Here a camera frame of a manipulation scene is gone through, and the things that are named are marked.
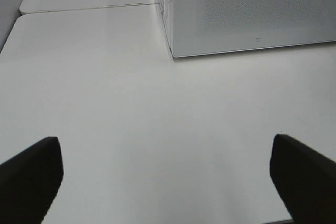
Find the white microwave door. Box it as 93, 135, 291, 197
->
171, 0, 335, 57

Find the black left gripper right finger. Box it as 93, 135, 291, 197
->
269, 134, 335, 223

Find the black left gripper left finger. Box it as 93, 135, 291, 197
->
1, 136, 64, 223

